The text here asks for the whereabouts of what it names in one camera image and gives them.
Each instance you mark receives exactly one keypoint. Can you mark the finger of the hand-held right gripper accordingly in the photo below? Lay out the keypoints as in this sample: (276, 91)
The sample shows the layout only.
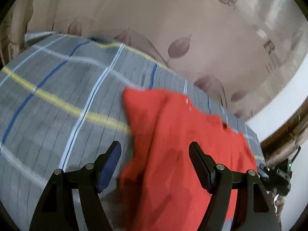
(264, 172)

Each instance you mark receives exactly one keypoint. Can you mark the grey plaid bed sheet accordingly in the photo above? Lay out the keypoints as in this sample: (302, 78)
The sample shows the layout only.
(48, 125)

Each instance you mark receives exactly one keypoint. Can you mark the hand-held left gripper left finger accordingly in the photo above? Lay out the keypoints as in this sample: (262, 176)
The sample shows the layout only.
(110, 166)

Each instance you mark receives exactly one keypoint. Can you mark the brown wooden door frame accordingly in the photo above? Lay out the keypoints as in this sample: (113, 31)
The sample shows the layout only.
(288, 127)

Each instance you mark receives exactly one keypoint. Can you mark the person's right hand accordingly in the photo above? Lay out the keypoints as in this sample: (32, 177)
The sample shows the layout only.
(276, 203)

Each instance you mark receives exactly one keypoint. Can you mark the beige leaf print curtain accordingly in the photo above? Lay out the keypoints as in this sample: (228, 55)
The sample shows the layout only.
(168, 16)

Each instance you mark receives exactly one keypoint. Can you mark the red knit sweater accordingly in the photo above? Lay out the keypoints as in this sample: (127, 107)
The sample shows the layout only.
(168, 137)

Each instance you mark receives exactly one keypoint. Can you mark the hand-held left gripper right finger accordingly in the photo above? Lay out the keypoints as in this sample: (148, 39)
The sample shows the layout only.
(201, 170)

